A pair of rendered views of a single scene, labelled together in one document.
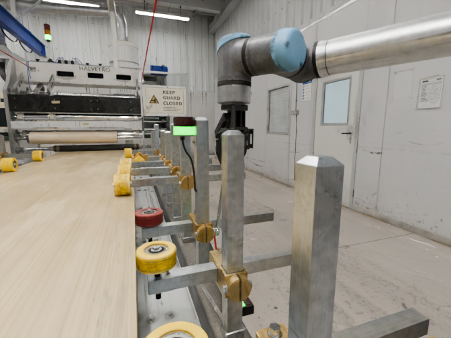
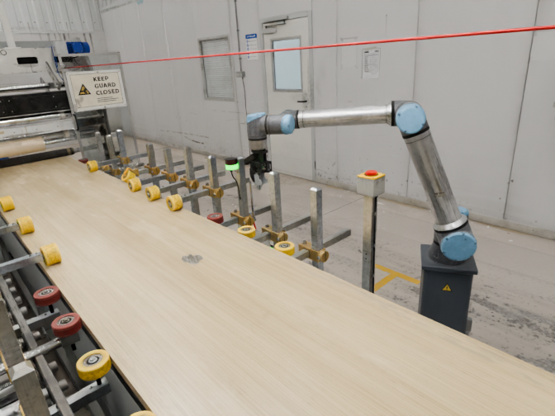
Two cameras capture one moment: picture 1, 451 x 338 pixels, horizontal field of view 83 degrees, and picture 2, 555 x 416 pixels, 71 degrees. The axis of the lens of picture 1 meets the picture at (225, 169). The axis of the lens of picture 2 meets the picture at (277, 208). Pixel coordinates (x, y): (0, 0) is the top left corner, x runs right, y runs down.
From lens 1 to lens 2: 1.30 m
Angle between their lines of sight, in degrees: 24
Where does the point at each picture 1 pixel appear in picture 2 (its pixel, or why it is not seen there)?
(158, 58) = not seen: outside the picture
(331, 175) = (319, 192)
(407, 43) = (337, 120)
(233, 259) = (279, 226)
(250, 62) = (269, 130)
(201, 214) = (244, 211)
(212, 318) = not seen: hidden behind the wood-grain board
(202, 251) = not seen: hidden behind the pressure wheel
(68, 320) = (246, 250)
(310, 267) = (316, 215)
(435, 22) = (346, 114)
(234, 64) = (260, 130)
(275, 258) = (291, 224)
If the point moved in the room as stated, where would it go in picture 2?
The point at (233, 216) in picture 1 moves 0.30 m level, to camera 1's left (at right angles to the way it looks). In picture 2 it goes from (277, 208) to (213, 221)
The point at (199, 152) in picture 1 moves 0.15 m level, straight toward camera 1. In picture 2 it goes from (241, 177) to (254, 184)
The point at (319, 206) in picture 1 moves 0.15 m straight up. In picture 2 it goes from (317, 200) to (316, 163)
